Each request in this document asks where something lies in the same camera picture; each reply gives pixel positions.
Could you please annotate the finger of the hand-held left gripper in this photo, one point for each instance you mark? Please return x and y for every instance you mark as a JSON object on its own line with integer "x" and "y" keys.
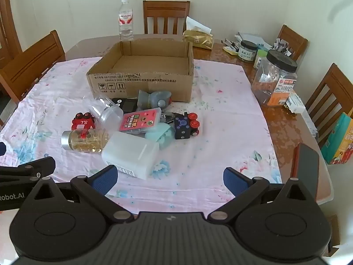
{"x": 30, "y": 168}
{"x": 1, "y": 148}

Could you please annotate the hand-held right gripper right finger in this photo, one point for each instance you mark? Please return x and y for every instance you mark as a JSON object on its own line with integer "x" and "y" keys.
{"x": 234, "y": 180}

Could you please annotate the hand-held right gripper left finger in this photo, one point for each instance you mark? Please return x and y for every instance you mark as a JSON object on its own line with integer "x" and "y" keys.
{"x": 109, "y": 177}

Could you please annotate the white plastic bottle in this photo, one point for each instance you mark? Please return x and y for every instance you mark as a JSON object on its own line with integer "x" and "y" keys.
{"x": 129, "y": 154}

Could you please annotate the glass bottle of gold capsules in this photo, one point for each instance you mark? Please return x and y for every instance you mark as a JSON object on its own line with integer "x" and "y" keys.
{"x": 88, "y": 140}

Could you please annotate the pink card box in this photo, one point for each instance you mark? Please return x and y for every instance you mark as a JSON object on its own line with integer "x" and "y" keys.
{"x": 138, "y": 121}

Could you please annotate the clear plastic jar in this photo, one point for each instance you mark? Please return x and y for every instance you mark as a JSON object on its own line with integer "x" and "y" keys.
{"x": 107, "y": 113}

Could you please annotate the light blue case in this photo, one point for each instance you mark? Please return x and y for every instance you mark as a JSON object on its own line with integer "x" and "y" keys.
{"x": 162, "y": 137}

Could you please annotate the black digital timer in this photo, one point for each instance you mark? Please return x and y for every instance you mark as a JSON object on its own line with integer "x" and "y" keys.
{"x": 129, "y": 106}

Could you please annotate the grey-blue plastic bag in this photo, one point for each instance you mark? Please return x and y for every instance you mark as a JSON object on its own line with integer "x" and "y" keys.
{"x": 150, "y": 99}

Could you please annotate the brown cardboard box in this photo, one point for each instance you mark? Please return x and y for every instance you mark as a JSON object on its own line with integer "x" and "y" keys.
{"x": 138, "y": 85}

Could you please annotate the pink floral tablecloth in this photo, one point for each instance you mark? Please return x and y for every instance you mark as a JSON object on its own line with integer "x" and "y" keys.
{"x": 220, "y": 116}

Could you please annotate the phone with red case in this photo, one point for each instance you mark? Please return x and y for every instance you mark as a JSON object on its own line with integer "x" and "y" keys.
{"x": 307, "y": 162}

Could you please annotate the wooden chair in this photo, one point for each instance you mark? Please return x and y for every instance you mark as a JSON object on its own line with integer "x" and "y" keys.
{"x": 8, "y": 19}
{"x": 293, "y": 40}
{"x": 165, "y": 16}
{"x": 331, "y": 93}
{"x": 30, "y": 60}

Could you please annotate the small white box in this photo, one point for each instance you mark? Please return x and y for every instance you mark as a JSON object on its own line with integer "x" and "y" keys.
{"x": 295, "y": 102}

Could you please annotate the large clear jar black lid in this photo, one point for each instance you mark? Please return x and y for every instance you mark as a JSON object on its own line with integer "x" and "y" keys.
{"x": 271, "y": 88}

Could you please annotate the colourful paper bag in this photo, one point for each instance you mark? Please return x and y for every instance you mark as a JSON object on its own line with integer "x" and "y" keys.
{"x": 337, "y": 140}

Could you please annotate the brown carton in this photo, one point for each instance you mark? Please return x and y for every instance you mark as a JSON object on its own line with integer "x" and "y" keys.
{"x": 333, "y": 234}

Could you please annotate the small jar green lid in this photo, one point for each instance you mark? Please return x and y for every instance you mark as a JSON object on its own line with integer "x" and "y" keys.
{"x": 259, "y": 59}

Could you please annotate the yellow note pad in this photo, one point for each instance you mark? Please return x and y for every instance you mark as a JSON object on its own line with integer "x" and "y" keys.
{"x": 229, "y": 50}

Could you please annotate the small jar black lid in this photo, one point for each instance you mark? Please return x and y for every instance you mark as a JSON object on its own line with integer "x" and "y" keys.
{"x": 247, "y": 51}

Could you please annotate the pile of pens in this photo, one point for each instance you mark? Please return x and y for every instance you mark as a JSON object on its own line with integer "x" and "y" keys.
{"x": 230, "y": 43}

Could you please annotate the pen holder with pens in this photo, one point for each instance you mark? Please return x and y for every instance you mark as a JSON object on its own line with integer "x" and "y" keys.
{"x": 281, "y": 46}

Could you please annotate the white papers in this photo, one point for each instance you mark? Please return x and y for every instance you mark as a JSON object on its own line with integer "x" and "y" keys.
{"x": 252, "y": 38}

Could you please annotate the gold tissue pack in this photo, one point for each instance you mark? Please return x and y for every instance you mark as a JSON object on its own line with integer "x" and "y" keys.
{"x": 198, "y": 37}

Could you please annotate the clear plastic water bottle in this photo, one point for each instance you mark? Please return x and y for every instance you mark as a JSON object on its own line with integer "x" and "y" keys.
{"x": 126, "y": 19}

